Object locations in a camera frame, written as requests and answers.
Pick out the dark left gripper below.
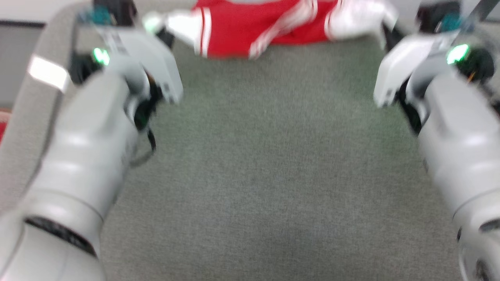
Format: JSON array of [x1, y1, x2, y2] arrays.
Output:
[[133, 28, 175, 131]]

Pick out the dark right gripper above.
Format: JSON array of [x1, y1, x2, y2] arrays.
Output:
[[382, 23, 424, 135]]

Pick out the red white basketball jersey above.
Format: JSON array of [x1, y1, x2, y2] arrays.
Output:
[[143, 0, 399, 60]]

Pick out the grey partition panel black edge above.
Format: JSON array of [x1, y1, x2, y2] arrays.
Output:
[[463, 0, 500, 24]]

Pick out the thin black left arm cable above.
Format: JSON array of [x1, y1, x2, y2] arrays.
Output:
[[129, 127, 157, 167]]

